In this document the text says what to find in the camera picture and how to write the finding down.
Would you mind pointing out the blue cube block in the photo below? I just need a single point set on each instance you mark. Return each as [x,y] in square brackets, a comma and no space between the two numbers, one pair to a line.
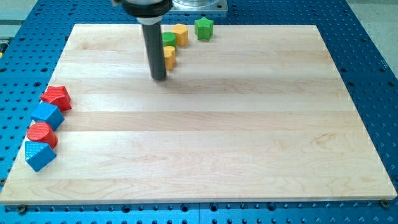
[48,113]

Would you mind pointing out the red star block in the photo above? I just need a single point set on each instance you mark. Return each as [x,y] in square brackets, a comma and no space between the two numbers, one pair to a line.
[58,96]

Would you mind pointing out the left board clamp screw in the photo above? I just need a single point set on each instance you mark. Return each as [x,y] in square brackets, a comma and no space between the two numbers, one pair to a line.
[21,209]

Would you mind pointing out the blue triangle block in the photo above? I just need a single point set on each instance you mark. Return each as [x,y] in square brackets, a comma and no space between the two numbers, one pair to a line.
[38,154]

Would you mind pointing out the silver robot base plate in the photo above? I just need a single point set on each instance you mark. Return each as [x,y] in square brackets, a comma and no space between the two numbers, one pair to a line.
[200,5]

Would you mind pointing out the yellow heart block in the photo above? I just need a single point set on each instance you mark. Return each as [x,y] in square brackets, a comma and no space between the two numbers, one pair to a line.
[170,57]

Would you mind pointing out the green star block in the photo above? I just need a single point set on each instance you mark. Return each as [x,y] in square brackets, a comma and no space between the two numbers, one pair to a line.
[204,28]

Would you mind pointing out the board clamp screw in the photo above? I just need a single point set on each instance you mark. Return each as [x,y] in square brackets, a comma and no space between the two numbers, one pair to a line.
[384,203]
[21,209]

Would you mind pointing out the yellow hexagon block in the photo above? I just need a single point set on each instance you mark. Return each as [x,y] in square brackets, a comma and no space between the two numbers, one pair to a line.
[181,33]

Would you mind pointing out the right board clamp screw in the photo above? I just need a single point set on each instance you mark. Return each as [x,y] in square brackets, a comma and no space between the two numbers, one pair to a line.
[384,203]

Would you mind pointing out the light wooden board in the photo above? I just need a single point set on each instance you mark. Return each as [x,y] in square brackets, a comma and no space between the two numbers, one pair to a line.
[256,114]

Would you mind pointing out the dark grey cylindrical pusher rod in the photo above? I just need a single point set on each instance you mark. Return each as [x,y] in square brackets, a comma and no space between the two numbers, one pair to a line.
[151,29]

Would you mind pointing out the red cylinder block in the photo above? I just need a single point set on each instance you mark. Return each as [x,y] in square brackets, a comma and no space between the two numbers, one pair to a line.
[42,132]

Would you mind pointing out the green cylinder block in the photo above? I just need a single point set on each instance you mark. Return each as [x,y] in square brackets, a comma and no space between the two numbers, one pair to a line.
[169,39]

